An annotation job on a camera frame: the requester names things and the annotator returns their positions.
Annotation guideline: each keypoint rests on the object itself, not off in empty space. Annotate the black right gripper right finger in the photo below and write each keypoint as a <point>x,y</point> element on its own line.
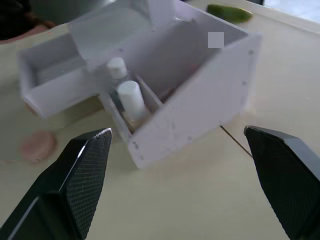
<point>287,180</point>

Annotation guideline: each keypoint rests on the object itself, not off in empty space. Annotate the white lower organizer drawer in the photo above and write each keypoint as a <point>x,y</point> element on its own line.
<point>62,92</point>

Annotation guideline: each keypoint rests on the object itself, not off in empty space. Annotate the white capped cream bottle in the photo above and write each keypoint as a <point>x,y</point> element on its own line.
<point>130,97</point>

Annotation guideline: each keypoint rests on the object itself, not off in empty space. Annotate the green oval sponge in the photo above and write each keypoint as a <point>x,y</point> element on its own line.
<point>230,13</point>

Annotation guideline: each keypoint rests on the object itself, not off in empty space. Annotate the white makeup organizer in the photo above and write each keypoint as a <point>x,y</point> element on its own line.
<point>200,105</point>

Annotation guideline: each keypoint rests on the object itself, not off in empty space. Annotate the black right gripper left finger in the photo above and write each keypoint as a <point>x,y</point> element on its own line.
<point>75,190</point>

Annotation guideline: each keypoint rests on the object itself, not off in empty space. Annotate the white bottle with blue label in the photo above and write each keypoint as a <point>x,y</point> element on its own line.
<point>116,67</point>

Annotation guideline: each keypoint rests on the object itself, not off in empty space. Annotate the pale pink round sponge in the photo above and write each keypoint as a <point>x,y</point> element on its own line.
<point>38,146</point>

